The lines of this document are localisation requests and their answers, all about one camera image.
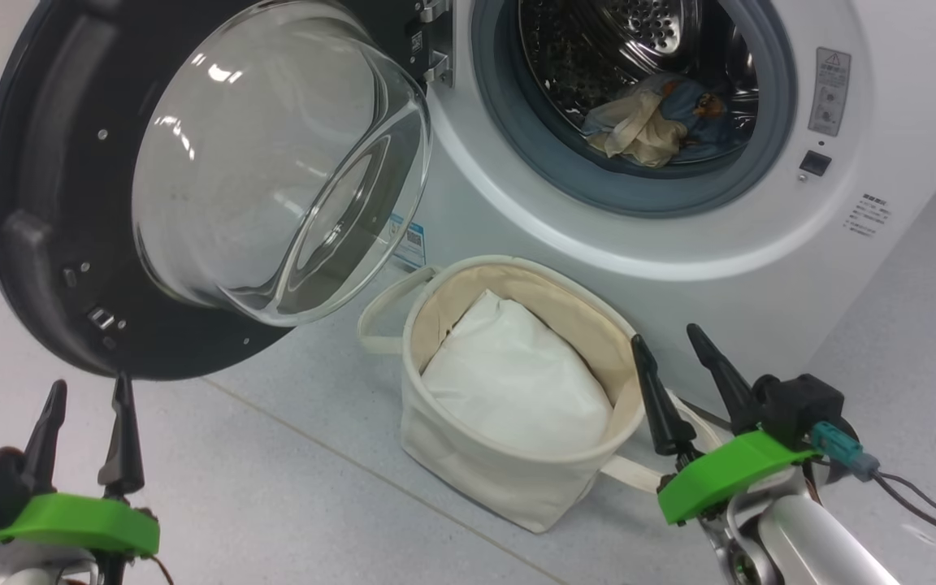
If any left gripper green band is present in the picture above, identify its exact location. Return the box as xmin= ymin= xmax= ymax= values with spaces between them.
xmin=0 ymin=372 xmax=162 ymax=559

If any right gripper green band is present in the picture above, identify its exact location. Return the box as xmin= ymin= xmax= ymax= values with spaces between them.
xmin=630 ymin=323 xmax=823 ymax=526

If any black door with glass bowl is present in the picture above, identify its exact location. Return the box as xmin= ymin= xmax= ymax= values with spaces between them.
xmin=0 ymin=0 xmax=457 ymax=382

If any blue garment with cream lining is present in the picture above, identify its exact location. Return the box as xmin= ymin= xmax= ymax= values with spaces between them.
xmin=582 ymin=77 xmax=692 ymax=169

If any blue garment with orange bears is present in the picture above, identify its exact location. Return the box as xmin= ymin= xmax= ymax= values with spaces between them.
xmin=655 ymin=73 xmax=749 ymax=155

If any white front-load washing machine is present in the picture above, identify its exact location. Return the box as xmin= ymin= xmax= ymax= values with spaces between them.
xmin=391 ymin=0 xmax=936 ymax=427

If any white cloth basket liner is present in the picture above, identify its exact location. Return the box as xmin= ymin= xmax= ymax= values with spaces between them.
xmin=421 ymin=290 xmax=616 ymax=457

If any cream canvas laundry basket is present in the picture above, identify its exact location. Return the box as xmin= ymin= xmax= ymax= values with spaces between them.
xmin=357 ymin=254 xmax=730 ymax=535

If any blue energy label sticker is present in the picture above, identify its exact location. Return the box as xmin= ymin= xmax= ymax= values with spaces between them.
xmin=391 ymin=213 xmax=429 ymax=271

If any grey warning sticker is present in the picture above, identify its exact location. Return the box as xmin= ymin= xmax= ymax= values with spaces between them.
xmin=807 ymin=46 xmax=852 ymax=137

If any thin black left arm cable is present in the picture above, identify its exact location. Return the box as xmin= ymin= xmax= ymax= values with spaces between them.
xmin=141 ymin=552 xmax=178 ymax=585

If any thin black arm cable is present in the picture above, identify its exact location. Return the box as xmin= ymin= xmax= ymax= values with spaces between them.
xmin=141 ymin=552 xmax=178 ymax=585
xmin=873 ymin=471 xmax=936 ymax=571

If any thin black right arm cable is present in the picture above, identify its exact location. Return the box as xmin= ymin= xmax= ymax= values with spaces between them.
xmin=873 ymin=471 xmax=936 ymax=571

